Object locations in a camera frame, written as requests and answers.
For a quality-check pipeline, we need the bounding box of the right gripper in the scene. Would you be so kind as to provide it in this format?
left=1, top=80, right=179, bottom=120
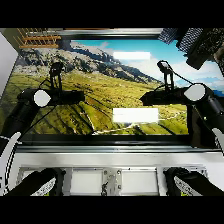
left=139, top=89, right=178, bottom=107

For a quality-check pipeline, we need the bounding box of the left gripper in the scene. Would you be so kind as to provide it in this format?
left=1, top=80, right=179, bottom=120
left=53, top=90, right=86, bottom=107

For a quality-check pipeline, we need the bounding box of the brown clothes hanger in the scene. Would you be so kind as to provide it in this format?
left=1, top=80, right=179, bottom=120
left=17, top=28, right=63, bottom=42
left=14, top=34, right=60, bottom=50

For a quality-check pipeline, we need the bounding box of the heap of clothes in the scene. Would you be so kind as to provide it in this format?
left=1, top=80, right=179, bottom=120
left=157, top=28, right=224, bottom=72

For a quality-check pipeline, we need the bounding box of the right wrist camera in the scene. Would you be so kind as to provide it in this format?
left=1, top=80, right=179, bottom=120
left=156, top=59, right=175, bottom=91

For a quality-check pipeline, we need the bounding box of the black cable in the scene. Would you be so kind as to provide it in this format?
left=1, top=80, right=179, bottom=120
left=171, top=69, right=194, bottom=87
left=19, top=104, right=58, bottom=138

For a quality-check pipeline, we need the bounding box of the silver frame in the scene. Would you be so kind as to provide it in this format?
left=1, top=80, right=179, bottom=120
left=0, top=143, right=224, bottom=197

